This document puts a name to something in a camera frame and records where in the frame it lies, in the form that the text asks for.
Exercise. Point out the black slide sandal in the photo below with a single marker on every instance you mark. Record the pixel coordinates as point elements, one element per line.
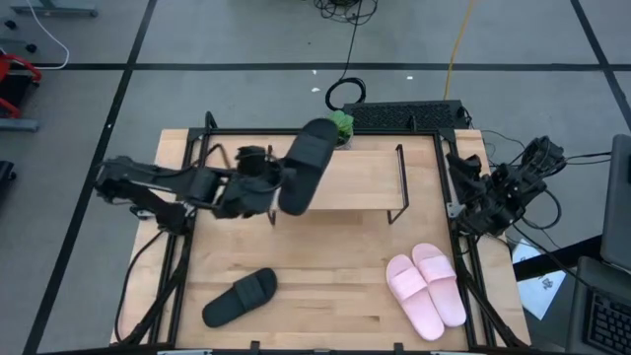
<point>308,163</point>
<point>239,298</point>

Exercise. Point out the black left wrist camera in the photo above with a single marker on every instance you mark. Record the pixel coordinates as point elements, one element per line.
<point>251,158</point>

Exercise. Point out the small potted green plant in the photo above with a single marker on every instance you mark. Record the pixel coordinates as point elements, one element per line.
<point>343,125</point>

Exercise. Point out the white paper sheet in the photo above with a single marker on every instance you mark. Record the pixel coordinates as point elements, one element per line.
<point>539,291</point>

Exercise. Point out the black metal rig frame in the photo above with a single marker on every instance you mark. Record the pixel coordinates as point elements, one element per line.
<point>384,132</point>

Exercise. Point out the black stand bar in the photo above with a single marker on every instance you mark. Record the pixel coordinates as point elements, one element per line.
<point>557,256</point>

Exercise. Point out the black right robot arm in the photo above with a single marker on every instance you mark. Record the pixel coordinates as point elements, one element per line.
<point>522,187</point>

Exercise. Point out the red and black cart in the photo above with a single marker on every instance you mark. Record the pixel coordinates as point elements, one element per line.
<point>15,84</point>

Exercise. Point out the black keyboard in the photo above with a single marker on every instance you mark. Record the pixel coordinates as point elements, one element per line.
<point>609,323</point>

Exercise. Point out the grey floor bar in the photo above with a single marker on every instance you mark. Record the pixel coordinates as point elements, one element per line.
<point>17,124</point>

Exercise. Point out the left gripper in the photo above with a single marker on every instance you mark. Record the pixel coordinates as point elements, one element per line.
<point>246,194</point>

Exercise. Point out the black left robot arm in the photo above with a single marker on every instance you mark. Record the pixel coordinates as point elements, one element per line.
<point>148,180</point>

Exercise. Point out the wooden shelf with black frame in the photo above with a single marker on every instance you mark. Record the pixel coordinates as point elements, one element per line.
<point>365,180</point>

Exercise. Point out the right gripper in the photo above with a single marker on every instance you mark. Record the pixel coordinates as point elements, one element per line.
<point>475,185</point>

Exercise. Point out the grey furniture base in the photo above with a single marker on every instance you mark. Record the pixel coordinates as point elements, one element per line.
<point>54,7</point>

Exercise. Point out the grey monitor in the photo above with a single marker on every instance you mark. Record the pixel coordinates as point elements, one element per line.
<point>618,207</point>

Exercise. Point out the pink slide sandal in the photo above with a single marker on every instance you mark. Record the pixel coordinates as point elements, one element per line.
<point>414,301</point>
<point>443,291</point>

